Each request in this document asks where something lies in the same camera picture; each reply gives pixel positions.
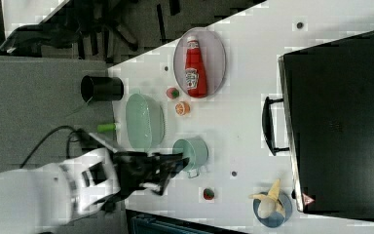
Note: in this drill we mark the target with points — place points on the red ketchup bottle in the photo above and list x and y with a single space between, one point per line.
195 72

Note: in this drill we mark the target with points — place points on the orange slice toy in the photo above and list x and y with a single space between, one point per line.
182 108

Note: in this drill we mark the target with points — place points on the black silver toaster oven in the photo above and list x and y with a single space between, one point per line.
328 100

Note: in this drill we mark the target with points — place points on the pink toy strawberry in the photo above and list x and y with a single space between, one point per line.
172 93

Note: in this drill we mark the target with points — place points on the peeled toy banana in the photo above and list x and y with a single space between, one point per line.
270 202

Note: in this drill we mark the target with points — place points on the green cup with handle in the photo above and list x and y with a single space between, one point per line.
195 149

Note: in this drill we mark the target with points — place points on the blue cup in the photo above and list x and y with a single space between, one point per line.
276 219

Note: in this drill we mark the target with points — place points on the grey oval plate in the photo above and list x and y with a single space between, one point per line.
213 55

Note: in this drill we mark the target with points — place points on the small red toy fruit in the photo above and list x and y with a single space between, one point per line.
208 194

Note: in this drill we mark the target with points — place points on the blue frame rail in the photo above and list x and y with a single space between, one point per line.
144 223

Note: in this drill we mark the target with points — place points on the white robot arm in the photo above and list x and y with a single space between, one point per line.
41 200

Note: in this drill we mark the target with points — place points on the black cylinder holder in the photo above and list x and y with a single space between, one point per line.
95 88

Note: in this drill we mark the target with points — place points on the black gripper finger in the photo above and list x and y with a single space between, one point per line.
171 164
157 188

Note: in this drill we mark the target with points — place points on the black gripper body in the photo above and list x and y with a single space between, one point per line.
132 168

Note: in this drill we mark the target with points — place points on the green oval colander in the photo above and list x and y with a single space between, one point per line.
144 121

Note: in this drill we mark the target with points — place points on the black oven door handle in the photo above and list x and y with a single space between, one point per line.
268 126

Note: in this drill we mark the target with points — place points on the black office chair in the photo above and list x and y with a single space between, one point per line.
60 23

